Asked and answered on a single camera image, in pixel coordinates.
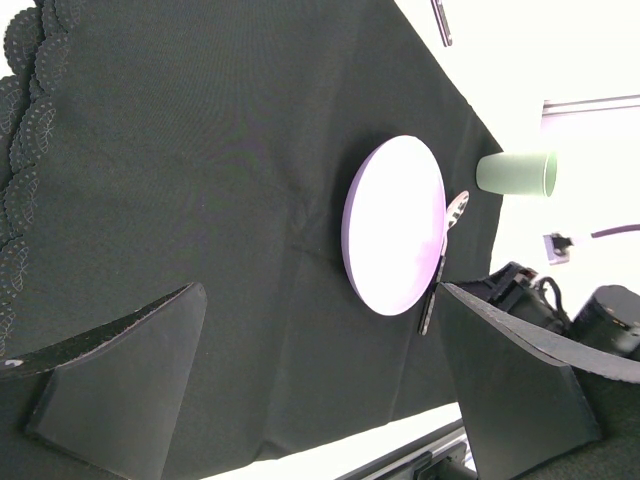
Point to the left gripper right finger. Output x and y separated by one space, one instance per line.
536 405

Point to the metal spoon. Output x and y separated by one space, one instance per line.
453 213

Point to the black cloth placemat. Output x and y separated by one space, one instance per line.
148 145

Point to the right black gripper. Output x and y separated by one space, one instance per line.
518 291

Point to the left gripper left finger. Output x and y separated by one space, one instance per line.
103 404

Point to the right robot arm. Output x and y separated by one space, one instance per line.
608 321

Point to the green cup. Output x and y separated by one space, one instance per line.
518 173

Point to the purple plate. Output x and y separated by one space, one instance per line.
394 225

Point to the right aluminium frame post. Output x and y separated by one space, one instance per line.
570 107

